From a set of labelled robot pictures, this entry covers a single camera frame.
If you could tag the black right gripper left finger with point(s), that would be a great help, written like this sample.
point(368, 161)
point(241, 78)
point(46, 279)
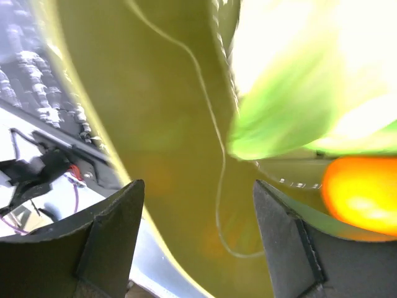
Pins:
point(88, 254)

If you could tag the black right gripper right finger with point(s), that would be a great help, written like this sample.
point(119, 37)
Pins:
point(310, 254)

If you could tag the green toy apple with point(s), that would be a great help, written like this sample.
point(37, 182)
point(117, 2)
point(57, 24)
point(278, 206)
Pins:
point(319, 75)

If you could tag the olive green plastic bin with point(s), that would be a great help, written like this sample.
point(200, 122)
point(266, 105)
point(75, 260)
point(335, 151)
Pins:
point(156, 81)

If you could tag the orange toy fruit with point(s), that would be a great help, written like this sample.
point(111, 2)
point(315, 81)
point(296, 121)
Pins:
point(361, 191)

